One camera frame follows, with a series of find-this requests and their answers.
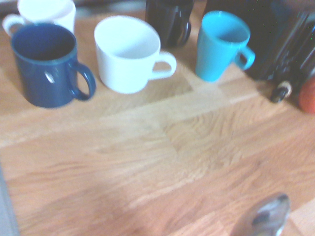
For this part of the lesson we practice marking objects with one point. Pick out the tall white mug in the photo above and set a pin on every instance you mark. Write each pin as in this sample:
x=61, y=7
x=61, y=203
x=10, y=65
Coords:
x=49, y=13

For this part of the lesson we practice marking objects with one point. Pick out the teal mug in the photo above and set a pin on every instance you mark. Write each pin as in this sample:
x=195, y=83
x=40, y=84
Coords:
x=216, y=56

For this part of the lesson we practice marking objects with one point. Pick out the wide white mug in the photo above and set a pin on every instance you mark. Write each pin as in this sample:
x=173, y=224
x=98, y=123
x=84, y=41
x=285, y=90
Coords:
x=123, y=66

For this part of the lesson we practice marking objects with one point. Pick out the silver metal spoon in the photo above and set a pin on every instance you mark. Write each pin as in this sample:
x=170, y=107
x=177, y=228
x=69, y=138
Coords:
x=273, y=214

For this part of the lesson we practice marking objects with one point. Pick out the navy blue mug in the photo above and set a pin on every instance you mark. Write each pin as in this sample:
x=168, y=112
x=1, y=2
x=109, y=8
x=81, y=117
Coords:
x=46, y=73

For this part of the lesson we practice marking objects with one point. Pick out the black mug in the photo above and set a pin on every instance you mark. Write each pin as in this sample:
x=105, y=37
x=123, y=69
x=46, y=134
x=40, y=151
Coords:
x=169, y=22

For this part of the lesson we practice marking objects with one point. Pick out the orange round object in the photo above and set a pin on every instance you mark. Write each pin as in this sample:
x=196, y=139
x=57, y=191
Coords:
x=308, y=96

